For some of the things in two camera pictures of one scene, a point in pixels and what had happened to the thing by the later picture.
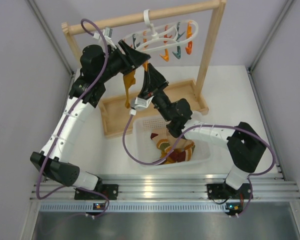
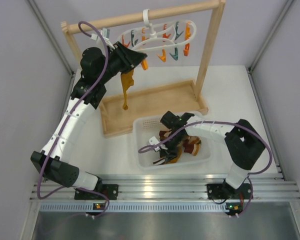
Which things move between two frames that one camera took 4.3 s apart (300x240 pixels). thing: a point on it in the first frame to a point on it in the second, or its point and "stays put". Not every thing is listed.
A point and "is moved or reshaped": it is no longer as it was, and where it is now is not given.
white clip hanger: x=171 y=40 is moved or reshaped
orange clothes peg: x=145 y=65 stays put
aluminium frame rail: x=169 y=192 stays put
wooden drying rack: x=117 y=113 stays put
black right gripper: x=154 y=82 to x=169 y=153
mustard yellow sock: x=129 y=80 is moved or reshaped
